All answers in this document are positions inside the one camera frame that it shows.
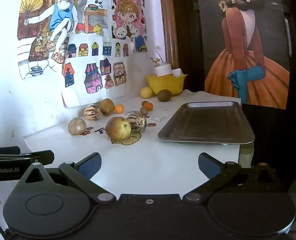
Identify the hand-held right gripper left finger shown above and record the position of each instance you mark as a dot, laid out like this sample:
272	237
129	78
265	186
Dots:
90	166

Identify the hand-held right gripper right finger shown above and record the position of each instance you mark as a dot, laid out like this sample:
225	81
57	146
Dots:
209	166

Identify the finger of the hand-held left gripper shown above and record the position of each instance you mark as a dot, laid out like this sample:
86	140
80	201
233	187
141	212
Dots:
37	156
2	150

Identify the metal tray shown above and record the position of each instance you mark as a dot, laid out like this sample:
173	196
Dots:
208	125

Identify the yellow brown apple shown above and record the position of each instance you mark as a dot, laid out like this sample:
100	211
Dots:
118	128

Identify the striped small melon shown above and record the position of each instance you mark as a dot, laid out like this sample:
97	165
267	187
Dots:
91	113
138	122

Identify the olive brown oval fruit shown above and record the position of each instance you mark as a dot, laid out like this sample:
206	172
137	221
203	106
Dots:
106	106

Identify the small orange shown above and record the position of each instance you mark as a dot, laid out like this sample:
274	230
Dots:
149	106
119	109

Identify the small olive round fruit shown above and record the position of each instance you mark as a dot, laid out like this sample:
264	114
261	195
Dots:
143	111

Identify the small brown round fruit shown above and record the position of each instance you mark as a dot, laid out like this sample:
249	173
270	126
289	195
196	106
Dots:
144	103

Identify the brown green kiwi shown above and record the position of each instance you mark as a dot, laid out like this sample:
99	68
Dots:
164	95

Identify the yellow plastic bowl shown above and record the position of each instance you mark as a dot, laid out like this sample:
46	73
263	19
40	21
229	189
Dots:
166	85

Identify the yellow round fruit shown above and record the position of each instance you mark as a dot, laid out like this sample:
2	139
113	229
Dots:
146	92

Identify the white folded paper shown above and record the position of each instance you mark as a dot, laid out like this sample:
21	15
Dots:
178	72

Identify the white plastic jar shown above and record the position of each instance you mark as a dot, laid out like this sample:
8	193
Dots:
163	70

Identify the yellow flower sprig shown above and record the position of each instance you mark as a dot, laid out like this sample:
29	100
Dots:
157	59

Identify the colourful houses wall drawing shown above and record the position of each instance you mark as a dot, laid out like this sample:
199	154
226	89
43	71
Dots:
93	72

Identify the orange dress girl wall poster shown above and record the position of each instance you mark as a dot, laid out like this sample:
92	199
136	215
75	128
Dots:
240	55

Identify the boy with fan wall drawing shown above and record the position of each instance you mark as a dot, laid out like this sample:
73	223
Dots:
60	17

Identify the brown wooden door frame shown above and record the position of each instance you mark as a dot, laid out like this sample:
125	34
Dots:
169	25

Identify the girl with bear wall drawing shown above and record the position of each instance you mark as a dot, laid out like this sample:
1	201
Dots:
128	17

